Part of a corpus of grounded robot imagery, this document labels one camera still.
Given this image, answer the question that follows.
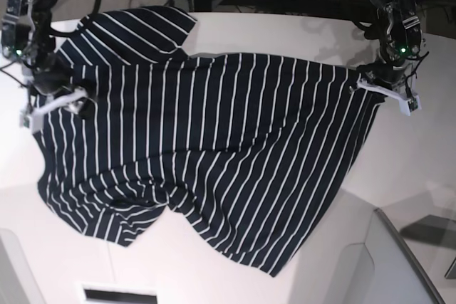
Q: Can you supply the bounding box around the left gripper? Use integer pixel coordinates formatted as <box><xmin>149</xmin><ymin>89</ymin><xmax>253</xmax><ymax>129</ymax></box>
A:
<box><xmin>349</xmin><ymin>60</ymin><xmax>422</xmax><ymax>116</ymax></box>

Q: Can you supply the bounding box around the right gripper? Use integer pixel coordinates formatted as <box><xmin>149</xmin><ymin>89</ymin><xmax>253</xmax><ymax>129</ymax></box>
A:
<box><xmin>20</xmin><ymin>53</ymin><xmax>95</xmax><ymax>134</ymax></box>

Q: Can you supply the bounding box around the navy white striped t-shirt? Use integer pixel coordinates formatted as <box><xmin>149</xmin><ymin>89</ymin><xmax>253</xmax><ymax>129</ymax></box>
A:
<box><xmin>35</xmin><ymin>6</ymin><xmax>384</xmax><ymax>276</ymax></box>

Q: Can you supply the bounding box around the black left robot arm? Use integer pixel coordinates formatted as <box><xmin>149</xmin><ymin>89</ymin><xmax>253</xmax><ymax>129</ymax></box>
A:
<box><xmin>356</xmin><ymin>0</ymin><xmax>428</xmax><ymax>116</ymax></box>

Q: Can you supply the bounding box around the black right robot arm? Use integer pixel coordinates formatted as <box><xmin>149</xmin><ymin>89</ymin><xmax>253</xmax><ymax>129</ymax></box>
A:
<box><xmin>1</xmin><ymin>0</ymin><xmax>101</xmax><ymax>134</ymax></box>

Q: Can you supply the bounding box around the grey monitor edge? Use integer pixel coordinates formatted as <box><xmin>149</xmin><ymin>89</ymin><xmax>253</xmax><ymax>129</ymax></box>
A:
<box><xmin>368</xmin><ymin>209</ymin><xmax>444</xmax><ymax>303</ymax></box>

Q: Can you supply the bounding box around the white slotted box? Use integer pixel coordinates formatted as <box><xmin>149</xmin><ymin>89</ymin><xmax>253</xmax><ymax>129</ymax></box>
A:
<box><xmin>83</xmin><ymin>285</ymin><xmax>158</xmax><ymax>304</ymax></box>

